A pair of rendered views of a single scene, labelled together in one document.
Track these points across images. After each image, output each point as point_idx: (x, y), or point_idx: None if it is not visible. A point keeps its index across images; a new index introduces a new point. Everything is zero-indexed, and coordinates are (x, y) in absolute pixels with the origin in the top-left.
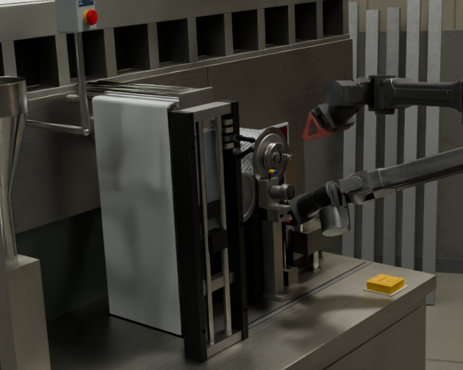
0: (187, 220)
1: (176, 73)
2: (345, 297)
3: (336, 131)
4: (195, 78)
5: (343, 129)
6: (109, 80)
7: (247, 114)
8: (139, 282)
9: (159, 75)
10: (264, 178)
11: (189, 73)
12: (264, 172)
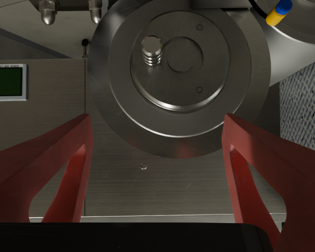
0: None
1: (151, 214)
2: None
3: (257, 249)
4: (111, 201)
5: (38, 230)
6: (279, 218)
7: None
8: None
9: (188, 214)
10: (232, 5)
11: (123, 211)
12: (220, 25)
